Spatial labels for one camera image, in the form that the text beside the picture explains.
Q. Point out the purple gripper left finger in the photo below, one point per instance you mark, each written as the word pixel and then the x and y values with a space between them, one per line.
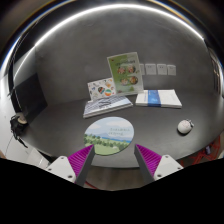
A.
pixel 73 168

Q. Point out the white wall socket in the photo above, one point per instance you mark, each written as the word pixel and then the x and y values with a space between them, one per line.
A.
pixel 171 70
pixel 150 69
pixel 142 69
pixel 162 69

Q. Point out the black monitor screen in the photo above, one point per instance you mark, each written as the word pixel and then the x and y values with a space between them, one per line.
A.
pixel 30 97

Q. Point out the white book blue band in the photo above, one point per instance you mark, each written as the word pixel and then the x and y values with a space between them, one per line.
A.
pixel 158 98

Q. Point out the green standing menu sign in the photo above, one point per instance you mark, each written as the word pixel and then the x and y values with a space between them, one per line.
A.
pixel 126 73

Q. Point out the white computer mouse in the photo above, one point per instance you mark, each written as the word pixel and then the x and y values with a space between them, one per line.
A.
pixel 185 126

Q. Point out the red frame stool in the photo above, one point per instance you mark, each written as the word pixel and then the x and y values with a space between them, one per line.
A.
pixel 209 153

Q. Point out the grey white keyboard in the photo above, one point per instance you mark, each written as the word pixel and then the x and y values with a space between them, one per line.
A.
pixel 105 105

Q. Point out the round landscape mouse pad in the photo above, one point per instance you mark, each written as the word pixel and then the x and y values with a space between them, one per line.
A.
pixel 109 135

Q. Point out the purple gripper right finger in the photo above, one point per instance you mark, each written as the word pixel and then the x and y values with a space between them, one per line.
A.
pixel 154 166

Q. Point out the small colourful picture card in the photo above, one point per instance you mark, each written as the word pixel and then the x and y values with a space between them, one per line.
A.
pixel 101 88

